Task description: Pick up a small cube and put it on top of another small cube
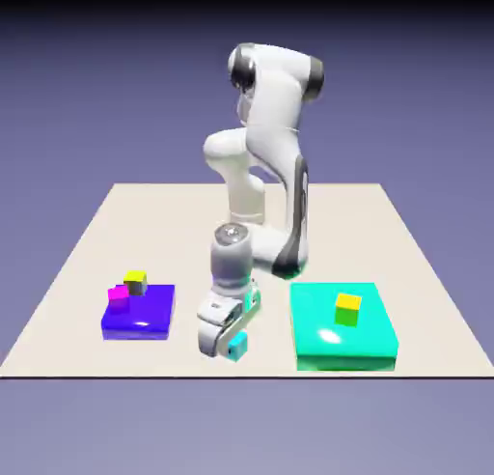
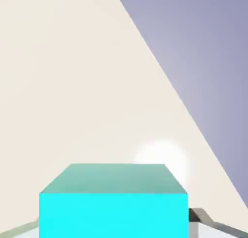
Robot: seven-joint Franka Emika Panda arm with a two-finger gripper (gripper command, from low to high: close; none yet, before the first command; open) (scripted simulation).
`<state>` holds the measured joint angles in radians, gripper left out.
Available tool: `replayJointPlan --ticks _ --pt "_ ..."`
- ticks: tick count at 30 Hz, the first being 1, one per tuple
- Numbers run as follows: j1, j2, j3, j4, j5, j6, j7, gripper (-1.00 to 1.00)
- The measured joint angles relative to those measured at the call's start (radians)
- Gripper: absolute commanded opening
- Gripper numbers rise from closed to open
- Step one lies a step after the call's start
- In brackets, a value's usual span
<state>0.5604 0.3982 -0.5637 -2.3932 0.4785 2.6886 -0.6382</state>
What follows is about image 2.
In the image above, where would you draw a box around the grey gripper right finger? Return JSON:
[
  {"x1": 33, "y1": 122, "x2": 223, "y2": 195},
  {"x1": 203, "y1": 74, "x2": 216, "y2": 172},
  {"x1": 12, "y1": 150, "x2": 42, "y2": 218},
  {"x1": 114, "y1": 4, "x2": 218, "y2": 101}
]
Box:
[{"x1": 188, "y1": 208, "x2": 248, "y2": 238}]

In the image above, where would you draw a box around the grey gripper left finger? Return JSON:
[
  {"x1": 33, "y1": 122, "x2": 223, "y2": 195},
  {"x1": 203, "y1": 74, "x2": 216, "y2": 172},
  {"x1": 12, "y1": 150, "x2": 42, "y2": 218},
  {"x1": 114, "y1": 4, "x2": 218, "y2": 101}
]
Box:
[{"x1": 0, "y1": 218, "x2": 40, "y2": 238}]

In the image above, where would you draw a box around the small cyan cube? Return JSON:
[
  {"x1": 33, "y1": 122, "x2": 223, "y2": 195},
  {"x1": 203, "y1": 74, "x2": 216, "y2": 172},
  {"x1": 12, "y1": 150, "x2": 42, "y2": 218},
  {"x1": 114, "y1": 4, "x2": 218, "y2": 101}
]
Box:
[{"x1": 38, "y1": 163, "x2": 189, "y2": 238}]

